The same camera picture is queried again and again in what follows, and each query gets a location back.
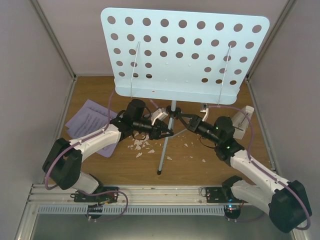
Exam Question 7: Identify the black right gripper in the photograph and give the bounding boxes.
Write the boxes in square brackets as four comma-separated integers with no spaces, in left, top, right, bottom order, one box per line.
[177,113,222,145]

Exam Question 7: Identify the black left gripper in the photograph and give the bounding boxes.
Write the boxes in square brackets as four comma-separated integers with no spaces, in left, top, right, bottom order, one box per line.
[133,118,174,141]

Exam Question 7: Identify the white metronome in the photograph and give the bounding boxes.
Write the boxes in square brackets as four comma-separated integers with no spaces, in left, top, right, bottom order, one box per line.
[231,105,255,140]

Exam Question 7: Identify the light blue music stand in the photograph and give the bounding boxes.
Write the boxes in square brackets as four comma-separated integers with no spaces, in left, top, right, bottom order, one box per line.
[100,6,272,175]

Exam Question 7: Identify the white sheet music pages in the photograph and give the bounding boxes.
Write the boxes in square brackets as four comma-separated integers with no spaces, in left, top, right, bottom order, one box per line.
[66,99,121,161]

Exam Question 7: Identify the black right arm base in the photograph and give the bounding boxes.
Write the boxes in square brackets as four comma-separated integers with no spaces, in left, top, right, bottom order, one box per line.
[199,186,230,204]

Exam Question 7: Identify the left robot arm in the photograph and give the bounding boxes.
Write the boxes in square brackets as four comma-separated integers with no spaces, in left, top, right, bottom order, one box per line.
[42,99,174,202]

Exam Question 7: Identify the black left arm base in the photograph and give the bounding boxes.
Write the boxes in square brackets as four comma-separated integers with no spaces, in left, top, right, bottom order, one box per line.
[70,186,119,204]

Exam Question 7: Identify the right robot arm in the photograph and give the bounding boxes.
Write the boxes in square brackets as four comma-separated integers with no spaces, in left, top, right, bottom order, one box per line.
[176,113,312,233]

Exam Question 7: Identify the white debris pile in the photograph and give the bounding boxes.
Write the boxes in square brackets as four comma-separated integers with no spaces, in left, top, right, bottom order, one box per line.
[124,131,205,162]

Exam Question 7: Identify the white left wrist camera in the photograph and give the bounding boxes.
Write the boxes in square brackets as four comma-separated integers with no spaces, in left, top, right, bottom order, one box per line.
[150,107,168,126]

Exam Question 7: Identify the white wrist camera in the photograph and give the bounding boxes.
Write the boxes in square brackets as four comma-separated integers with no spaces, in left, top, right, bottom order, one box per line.
[200,103,210,122]
[150,107,168,126]

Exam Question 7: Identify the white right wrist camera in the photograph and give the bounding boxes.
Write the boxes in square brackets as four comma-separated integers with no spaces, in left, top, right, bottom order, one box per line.
[200,103,210,122]

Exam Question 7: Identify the slotted grey cable duct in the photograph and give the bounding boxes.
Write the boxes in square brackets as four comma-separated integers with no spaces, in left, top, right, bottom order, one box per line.
[38,204,225,216]

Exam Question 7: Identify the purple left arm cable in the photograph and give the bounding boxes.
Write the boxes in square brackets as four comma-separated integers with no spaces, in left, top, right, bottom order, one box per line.
[44,91,161,222]

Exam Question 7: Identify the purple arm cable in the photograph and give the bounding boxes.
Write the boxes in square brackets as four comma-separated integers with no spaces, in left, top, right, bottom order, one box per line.
[44,91,161,222]
[207,104,312,230]

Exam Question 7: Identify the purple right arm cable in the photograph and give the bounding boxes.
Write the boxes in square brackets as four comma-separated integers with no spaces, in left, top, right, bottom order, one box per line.
[207,104,312,230]

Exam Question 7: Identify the aluminium front rail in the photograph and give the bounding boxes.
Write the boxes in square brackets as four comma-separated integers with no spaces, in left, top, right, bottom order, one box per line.
[27,184,251,204]

